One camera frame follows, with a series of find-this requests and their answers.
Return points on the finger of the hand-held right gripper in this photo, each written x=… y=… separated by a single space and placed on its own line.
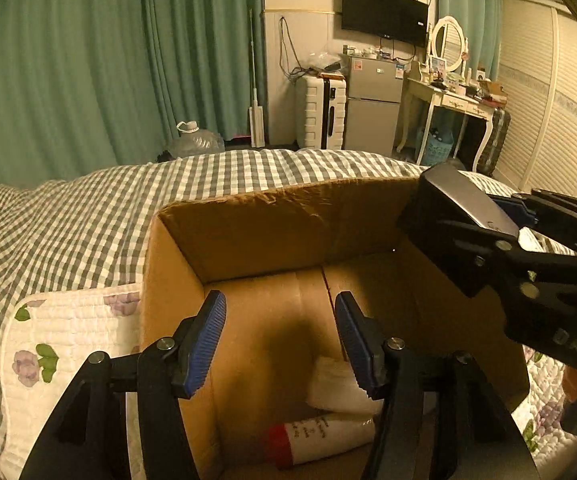
x=511 y=208
x=506 y=260

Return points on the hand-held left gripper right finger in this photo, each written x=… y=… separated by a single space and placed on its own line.
x=356 y=345

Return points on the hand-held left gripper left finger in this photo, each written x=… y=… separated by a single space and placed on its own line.
x=203 y=345

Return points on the black rectangular box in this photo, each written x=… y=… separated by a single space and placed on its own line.
x=438 y=220

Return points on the brown cardboard box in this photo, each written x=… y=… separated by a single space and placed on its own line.
x=268 y=225

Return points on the white tissue packet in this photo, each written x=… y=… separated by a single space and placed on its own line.
x=331 y=382

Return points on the dark hard suitcase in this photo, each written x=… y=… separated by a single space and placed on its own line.
x=498 y=135

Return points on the white floral quilted mat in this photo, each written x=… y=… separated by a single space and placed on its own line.
x=543 y=395

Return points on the blue plastic basket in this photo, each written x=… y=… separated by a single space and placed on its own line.
x=438 y=150

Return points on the white tube with red cap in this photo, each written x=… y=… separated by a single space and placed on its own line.
x=318 y=437

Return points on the white louvred wardrobe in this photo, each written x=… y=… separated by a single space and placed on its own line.
x=543 y=100

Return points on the white dressing table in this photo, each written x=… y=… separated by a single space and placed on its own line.
x=448 y=97

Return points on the white floral quilted pillow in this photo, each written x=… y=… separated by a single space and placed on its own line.
x=68 y=330

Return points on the grey checkered blanket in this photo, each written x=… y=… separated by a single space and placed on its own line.
x=93 y=220

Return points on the grey two-door fridge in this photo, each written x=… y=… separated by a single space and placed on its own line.
x=371 y=105

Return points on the white oval mirror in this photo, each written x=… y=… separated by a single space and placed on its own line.
x=447 y=40

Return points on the clear water jug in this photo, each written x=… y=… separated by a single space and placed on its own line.
x=196 y=142

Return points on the narrow green curtain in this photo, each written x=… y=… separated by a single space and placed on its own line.
x=468 y=0

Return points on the white hard suitcase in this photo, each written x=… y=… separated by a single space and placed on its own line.
x=313 y=110

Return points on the white flat mop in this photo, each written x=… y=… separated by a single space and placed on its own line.
x=257 y=125

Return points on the clear plastic bag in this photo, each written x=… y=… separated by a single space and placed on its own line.
x=323 y=62

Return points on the wide green curtain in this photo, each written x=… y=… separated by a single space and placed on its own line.
x=93 y=60

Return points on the small picture frame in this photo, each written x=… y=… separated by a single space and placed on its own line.
x=437 y=67

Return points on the black wall television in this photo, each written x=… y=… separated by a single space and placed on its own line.
x=383 y=12

